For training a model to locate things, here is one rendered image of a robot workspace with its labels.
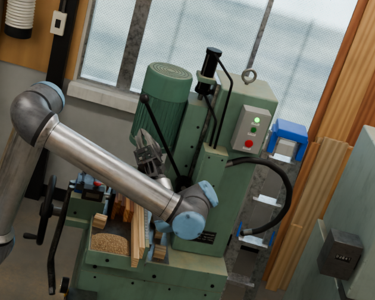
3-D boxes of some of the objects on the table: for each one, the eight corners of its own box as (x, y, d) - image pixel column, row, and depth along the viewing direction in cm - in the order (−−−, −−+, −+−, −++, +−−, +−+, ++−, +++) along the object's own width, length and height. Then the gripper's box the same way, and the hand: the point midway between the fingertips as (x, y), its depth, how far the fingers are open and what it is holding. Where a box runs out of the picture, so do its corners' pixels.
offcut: (105, 224, 226) (108, 215, 224) (103, 229, 222) (105, 221, 221) (94, 221, 226) (96, 212, 224) (91, 225, 222) (93, 217, 221)
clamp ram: (93, 197, 239) (97, 178, 236) (111, 201, 241) (116, 183, 237) (92, 209, 231) (96, 190, 228) (111, 213, 233) (115, 194, 229)
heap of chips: (91, 234, 218) (93, 225, 216) (128, 240, 220) (131, 233, 219) (90, 249, 210) (92, 240, 208) (128, 255, 212) (131, 247, 211)
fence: (139, 177, 266) (142, 167, 264) (143, 178, 266) (146, 168, 264) (141, 259, 213) (145, 246, 210) (146, 259, 213) (149, 247, 211)
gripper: (165, 172, 190) (147, 116, 198) (139, 183, 190) (122, 126, 199) (171, 180, 197) (154, 126, 206) (146, 190, 198) (130, 136, 207)
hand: (142, 133), depth 204 cm, fingers closed
